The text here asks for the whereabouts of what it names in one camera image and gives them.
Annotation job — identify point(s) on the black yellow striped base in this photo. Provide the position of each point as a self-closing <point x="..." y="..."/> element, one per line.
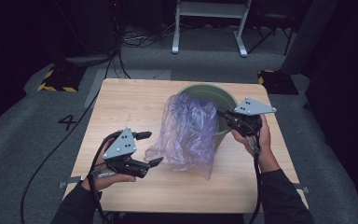
<point x="278" y="82"/>
<point x="60" y="79"/>

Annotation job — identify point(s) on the black tripod stand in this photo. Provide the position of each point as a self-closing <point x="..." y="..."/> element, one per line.
<point x="276" y="20"/>

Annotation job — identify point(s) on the dark equipment rack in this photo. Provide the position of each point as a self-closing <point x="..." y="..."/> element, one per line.
<point x="93" y="28"/>

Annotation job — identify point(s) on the green plastic trash bin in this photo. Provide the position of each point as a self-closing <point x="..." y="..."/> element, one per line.
<point x="217" y="93"/>

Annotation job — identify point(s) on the person's left hand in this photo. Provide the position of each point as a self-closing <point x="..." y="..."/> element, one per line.
<point x="105" y="182"/>

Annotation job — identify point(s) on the person's right hand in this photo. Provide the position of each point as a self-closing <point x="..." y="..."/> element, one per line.
<point x="267" y="152"/>

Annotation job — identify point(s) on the white metal stand frame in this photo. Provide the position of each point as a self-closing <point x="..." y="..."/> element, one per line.
<point x="211" y="9"/>

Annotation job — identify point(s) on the grey pillar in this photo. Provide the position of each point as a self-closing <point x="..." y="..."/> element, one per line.
<point x="307" y="37"/>

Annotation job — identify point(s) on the grey metal table bracket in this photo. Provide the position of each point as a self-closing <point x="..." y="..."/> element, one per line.
<point x="303" y="188"/>
<point x="73" y="179"/>

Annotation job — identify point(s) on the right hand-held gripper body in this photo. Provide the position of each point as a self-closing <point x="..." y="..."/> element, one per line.
<point x="251" y="107"/>

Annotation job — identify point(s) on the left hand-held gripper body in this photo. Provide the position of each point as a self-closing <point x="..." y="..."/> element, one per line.
<point x="122" y="146"/>

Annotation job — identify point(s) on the purple plastic bag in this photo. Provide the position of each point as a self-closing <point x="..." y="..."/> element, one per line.
<point x="186" y="137"/>

